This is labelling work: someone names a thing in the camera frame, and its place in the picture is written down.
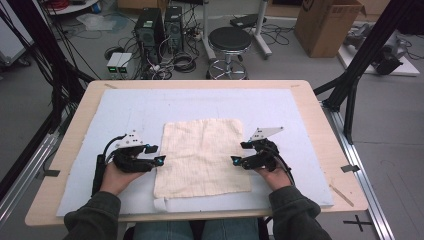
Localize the person's right hand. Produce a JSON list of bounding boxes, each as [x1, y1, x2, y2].
[[254, 161, 294, 192]]

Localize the clear plastic sheet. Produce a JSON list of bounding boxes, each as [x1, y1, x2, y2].
[[75, 13, 118, 33]]

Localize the light blue table mat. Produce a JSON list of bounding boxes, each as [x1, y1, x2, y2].
[[56, 88, 335, 218]]

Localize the black device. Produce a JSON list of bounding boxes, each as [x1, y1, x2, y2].
[[370, 45, 405, 76]]

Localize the person's right leg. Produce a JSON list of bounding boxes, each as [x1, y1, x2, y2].
[[201, 217, 261, 240]]

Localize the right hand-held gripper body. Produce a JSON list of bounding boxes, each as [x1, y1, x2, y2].
[[241, 126, 285, 173]]

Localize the black metal frame stand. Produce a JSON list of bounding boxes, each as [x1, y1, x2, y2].
[[313, 0, 419, 145]]

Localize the round white table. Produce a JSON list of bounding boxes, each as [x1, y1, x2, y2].
[[45, 0, 101, 16]]

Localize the brown cardboard box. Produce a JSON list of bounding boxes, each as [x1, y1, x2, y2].
[[293, 0, 367, 59]]

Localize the black round stool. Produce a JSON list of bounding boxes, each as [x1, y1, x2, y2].
[[206, 26, 253, 80]]

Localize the coiled black cables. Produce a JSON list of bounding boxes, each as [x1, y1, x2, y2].
[[172, 52, 198, 74]]

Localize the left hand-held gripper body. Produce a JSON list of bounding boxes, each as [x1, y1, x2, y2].
[[111, 129, 158, 174]]

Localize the hand-held gripper black cable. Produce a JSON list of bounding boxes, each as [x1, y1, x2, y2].
[[91, 133, 128, 198], [274, 145, 296, 186]]

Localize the left hand-held gripper black cable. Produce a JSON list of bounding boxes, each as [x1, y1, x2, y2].
[[91, 133, 128, 198]]

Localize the person's left hand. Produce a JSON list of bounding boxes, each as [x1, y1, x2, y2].
[[99, 162, 146, 197]]

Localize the person's leg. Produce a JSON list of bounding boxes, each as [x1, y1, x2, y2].
[[132, 221, 193, 240], [201, 217, 261, 240]]

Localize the flat black case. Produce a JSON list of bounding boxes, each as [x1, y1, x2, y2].
[[229, 13, 268, 30]]

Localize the thin wooden strip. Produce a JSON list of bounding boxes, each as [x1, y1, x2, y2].
[[328, 183, 355, 208]]

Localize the right hand-held gripper black cable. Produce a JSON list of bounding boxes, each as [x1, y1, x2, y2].
[[274, 145, 296, 186]]

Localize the aluminium rail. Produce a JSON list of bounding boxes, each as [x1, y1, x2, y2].
[[0, 132, 62, 228], [321, 101, 396, 240]]

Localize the slim black computer tower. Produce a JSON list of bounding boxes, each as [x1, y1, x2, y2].
[[163, 5, 185, 54]]

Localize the person's left leg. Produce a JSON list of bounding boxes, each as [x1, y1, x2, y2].
[[132, 221, 193, 240]]

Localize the large black computer tower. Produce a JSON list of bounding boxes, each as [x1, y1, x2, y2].
[[134, 7, 165, 65]]

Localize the white power supply unit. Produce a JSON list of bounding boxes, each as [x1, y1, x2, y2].
[[106, 52, 123, 76], [116, 52, 134, 76]]

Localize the white stand leg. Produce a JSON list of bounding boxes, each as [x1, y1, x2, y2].
[[252, 0, 273, 60], [201, 0, 218, 63]]

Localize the white base board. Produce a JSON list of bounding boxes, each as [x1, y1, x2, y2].
[[337, 42, 421, 78]]

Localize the cream cloth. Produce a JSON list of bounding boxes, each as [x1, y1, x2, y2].
[[153, 118, 253, 200]]

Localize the black metal frame with cables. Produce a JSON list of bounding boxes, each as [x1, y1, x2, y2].
[[0, 0, 95, 201]]

